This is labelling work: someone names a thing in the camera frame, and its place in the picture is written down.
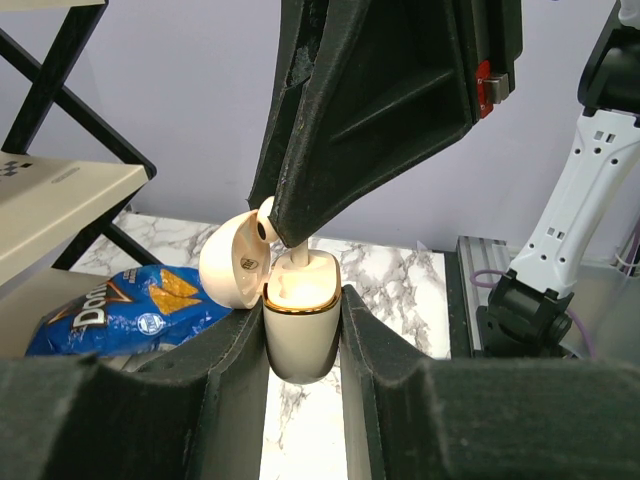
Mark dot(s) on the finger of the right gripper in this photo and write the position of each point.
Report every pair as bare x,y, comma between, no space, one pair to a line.
301,29

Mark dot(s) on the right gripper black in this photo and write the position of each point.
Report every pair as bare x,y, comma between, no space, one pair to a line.
387,92

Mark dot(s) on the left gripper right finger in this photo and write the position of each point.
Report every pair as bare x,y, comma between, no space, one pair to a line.
408,416

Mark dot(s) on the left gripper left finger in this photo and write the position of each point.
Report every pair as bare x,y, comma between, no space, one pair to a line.
196,412

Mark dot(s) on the beige earbud charging case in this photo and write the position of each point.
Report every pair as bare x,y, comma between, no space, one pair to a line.
300,305

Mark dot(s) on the white earbud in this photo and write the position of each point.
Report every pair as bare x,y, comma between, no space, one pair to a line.
267,233

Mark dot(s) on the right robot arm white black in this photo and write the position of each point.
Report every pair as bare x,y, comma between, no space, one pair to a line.
526,314

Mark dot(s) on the blue Doritos chip bag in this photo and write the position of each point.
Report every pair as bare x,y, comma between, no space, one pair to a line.
137,311

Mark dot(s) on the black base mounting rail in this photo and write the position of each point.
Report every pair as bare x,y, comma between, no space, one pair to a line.
467,273

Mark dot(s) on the aluminium frame rail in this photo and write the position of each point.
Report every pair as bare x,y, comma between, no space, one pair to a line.
481,253

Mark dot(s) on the beige shelf rack black frame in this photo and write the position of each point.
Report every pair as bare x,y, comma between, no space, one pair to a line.
47,202

